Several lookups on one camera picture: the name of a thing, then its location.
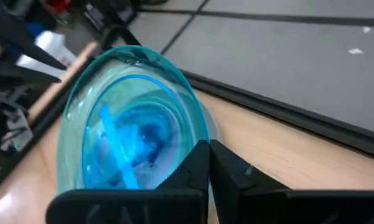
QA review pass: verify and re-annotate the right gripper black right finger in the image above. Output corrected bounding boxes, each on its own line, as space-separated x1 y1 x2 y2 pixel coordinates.
210 139 374 224

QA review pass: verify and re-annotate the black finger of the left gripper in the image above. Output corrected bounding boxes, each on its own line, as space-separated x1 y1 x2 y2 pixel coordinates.
0 11 67 71
0 58 62 90

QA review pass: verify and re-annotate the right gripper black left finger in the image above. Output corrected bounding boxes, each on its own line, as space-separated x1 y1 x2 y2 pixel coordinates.
46 139 211 224

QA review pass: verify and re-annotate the translucent teal plastic plate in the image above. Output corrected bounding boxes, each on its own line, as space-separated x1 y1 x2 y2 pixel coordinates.
56 45 210 195

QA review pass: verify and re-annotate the white box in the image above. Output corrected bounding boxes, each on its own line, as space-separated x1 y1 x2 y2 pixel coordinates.
16 30 78 78

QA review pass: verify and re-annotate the wooden plank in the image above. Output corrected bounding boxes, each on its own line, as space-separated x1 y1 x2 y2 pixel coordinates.
27 41 100 124

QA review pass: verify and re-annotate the red box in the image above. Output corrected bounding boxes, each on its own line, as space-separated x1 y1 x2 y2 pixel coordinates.
46 0 72 13

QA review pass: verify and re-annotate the black floor equipment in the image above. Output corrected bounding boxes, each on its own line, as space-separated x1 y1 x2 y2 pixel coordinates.
82 0 138 27

